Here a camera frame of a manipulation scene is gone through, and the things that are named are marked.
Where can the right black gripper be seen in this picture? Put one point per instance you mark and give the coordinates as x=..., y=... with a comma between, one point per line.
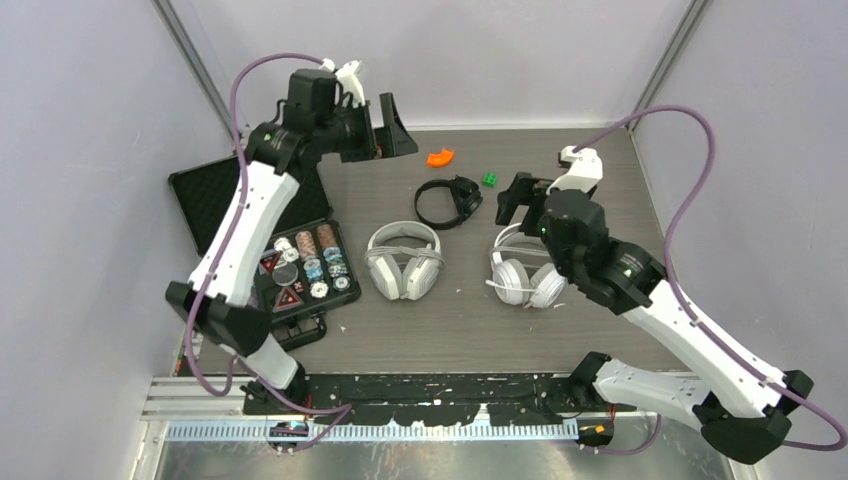
x=524, y=189

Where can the black small headphones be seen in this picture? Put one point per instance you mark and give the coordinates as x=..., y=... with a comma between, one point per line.
x=465, y=198

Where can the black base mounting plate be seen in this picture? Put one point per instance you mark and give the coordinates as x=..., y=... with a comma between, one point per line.
x=510, y=399

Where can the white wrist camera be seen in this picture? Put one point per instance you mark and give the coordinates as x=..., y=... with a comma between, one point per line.
x=349, y=77
x=583, y=170

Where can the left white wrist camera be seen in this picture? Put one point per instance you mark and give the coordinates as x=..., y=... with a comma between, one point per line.
x=349, y=77

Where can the black poker chip case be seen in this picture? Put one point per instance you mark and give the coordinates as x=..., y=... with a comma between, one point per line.
x=302, y=273

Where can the green toy brick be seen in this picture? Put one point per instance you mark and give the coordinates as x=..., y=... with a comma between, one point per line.
x=489, y=179

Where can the orange curved plastic piece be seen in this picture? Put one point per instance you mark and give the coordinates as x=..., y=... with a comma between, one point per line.
x=440, y=159

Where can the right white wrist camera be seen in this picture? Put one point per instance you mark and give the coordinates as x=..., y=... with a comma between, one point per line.
x=583, y=170

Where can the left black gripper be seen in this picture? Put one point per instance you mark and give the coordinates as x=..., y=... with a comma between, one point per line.
x=391, y=140

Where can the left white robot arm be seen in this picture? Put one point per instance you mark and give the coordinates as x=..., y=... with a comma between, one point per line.
x=213, y=301

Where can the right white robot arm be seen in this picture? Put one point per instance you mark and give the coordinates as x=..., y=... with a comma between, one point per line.
x=739, y=404

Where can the white grey angular headphones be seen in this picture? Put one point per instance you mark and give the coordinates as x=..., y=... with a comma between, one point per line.
x=401, y=272

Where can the white round gaming headphones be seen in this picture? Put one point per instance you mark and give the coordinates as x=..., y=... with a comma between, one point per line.
x=517, y=283

